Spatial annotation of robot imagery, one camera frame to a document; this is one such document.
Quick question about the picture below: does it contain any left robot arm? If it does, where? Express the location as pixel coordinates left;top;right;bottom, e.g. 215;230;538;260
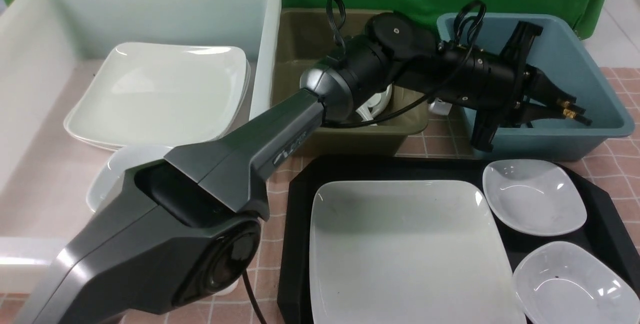
14;0;592;323

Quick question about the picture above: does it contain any large white square plate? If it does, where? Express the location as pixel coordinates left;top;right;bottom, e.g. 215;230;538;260
309;180;527;323

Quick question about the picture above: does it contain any olive green plastic bin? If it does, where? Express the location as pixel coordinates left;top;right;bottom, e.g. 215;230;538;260
270;9;430;157

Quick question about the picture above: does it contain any stack of white bowls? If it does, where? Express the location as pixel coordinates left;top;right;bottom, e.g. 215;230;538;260
86;145;172;212

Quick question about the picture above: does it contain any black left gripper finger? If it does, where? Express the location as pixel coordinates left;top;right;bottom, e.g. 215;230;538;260
530;66;577;107
525;101;593;126

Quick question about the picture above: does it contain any blue plastic bin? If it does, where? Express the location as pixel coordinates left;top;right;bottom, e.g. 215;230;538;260
436;13;635;161

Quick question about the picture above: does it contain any black plastic tray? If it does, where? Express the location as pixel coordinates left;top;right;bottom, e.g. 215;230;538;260
277;155;640;323

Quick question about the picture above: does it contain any stack of white square plates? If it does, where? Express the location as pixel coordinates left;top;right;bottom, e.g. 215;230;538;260
63;43;252;148

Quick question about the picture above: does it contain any large white plastic bin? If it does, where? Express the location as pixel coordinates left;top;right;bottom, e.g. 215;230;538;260
0;0;282;294

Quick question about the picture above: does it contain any white bowl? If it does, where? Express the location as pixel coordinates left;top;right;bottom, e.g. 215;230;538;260
482;158;588;237
513;241;640;323

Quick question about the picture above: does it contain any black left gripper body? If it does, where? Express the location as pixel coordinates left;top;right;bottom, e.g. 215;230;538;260
438;21;546;151

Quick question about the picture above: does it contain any white spoon right in bin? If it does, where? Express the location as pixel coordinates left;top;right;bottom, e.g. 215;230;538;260
356;85;393;122

